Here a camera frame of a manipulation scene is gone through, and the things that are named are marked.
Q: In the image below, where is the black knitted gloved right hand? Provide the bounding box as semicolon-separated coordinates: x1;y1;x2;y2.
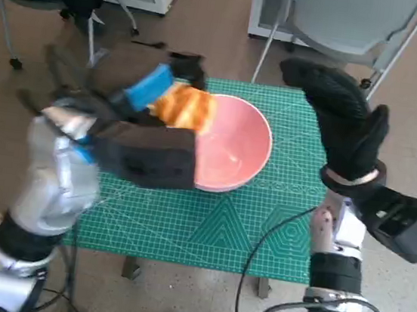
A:
266;56;397;185

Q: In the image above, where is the black left hand blue tape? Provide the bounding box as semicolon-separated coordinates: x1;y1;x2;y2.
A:
82;40;211;134

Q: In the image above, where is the long toy bread loaf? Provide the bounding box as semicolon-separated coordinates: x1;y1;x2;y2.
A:
147;80;220;133

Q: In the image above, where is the pink bowl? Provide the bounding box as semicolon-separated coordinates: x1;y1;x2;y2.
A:
189;91;279;199

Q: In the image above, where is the grey mesh back chair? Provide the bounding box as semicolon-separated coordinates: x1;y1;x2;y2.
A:
250;0;417;109

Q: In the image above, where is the green cutting mat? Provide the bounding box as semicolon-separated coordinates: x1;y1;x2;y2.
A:
55;60;339;285

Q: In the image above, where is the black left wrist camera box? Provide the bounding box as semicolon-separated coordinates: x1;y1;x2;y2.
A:
87;115;202;195

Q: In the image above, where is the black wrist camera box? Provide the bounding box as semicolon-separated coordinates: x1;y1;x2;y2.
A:
87;115;202;195
340;181;417;264

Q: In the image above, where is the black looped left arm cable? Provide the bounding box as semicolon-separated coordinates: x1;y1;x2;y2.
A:
15;40;110;121

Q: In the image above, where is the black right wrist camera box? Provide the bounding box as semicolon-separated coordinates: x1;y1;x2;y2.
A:
340;181;417;264

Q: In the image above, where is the grey table leg bracket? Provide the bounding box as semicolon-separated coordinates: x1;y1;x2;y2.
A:
121;255;144;280
256;276;274;300

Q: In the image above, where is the long black cable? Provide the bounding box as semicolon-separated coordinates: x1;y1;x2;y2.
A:
233;197;321;312

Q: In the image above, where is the black hanging cable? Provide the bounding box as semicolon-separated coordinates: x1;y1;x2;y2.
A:
40;239;83;312

